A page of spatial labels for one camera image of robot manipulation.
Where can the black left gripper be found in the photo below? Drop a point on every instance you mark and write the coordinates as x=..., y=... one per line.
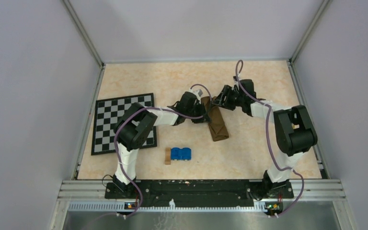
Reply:
x=202, y=111

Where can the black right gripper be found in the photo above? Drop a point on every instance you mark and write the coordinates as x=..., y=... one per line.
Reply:
x=226, y=91

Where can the brown cloth napkin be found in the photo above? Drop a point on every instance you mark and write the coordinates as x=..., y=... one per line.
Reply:
x=217, y=125

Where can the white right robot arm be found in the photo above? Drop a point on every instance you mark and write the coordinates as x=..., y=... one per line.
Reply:
x=294, y=131

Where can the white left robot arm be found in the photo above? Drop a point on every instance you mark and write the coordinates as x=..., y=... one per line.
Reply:
x=132, y=130

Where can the blue toy car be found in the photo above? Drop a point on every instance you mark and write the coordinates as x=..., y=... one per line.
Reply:
x=181, y=154

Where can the small wooden block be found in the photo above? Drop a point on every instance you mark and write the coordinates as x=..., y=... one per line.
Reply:
x=167, y=160

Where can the black white checkerboard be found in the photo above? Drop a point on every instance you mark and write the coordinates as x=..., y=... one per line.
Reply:
x=107, y=113

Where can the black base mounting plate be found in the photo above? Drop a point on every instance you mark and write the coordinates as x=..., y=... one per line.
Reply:
x=200, y=193

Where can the aluminium frame rail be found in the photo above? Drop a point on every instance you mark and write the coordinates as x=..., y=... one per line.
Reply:
x=75, y=190

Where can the white cable duct strip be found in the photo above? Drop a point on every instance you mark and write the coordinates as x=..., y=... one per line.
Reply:
x=117, y=206

